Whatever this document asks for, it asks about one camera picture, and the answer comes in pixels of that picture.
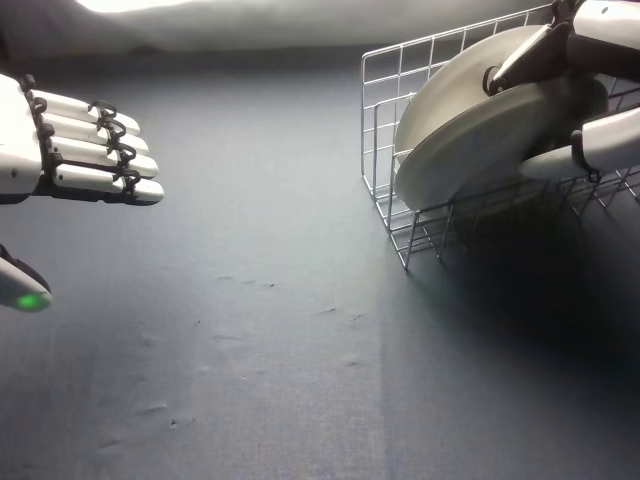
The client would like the white plate with dark rim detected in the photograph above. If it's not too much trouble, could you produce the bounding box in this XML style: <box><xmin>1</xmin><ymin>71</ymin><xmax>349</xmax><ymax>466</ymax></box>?
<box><xmin>393</xmin><ymin>77</ymin><xmax>611</xmax><ymax>211</ymax></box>
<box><xmin>394</xmin><ymin>24</ymin><xmax>566</xmax><ymax>156</ymax></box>

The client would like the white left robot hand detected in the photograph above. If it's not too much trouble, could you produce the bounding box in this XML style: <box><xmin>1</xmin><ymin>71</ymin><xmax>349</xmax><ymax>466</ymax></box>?
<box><xmin>0</xmin><ymin>73</ymin><xmax>166</xmax><ymax>314</ymax></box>

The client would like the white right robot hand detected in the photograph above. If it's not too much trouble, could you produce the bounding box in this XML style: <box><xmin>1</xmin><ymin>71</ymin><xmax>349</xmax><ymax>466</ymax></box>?
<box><xmin>482</xmin><ymin>0</ymin><xmax>640</xmax><ymax>184</ymax></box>

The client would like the metal wire dish rack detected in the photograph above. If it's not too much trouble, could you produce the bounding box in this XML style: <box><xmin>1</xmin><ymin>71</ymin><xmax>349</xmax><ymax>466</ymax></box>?
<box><xmin>359</xmin><ymin>4</ymin><xmax>640</xmax><ymax>271</ymax></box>

